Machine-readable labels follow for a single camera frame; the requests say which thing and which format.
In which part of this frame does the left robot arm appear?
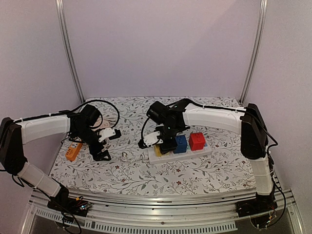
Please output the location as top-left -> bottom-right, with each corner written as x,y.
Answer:
0,105 -> 116,212

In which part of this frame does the red cube socket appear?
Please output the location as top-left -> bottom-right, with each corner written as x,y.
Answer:
189,133 -> 206,151

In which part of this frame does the orange power strip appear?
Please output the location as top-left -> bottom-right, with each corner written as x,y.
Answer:
65,142 -> 83,162

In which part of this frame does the pink round power strip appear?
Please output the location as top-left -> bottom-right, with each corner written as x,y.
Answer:
94,118 -> 110,128

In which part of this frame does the aluminium frame post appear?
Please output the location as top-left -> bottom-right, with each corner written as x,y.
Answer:
55,0 -> 85,103
239,0 -> 268,104

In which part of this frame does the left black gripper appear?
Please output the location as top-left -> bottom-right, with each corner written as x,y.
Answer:
74,126 -> 111,161

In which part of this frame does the right aluminium frame post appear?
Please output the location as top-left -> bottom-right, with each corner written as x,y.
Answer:
239,0 -> 268,104

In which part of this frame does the left aluminium frame post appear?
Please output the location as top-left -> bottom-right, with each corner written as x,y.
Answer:
55,0 -> 85,103

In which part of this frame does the front aluminium rail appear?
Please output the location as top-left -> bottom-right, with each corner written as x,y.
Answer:
20,187 -> 305,234

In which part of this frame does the blue cube socket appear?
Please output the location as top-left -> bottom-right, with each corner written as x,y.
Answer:
173,135 -> 188,154

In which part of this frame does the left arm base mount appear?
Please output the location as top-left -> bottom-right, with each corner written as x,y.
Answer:
47,194 -> 92,217

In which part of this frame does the yellow cube socket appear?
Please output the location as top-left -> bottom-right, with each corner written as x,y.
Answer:
154,144 -> 162,157

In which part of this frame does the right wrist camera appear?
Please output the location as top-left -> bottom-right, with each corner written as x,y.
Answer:
138,131 -> 163,149

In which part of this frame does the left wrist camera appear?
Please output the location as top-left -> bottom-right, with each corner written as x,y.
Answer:
98,128 -> 121,142

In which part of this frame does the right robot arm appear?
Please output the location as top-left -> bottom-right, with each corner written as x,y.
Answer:
139,98 -> 274,213

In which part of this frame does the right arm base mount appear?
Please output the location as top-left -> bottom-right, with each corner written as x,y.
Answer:
235,194 -> 277,229

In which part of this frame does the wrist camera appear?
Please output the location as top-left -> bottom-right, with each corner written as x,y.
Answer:
138,131 -> 163,149
98,128 -> 121,142

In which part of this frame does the white multicolour power strip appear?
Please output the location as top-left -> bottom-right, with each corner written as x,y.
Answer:
144,143 -> 212,164

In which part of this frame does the floral table mat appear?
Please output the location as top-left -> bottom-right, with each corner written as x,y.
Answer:
50,97 -> 256,197

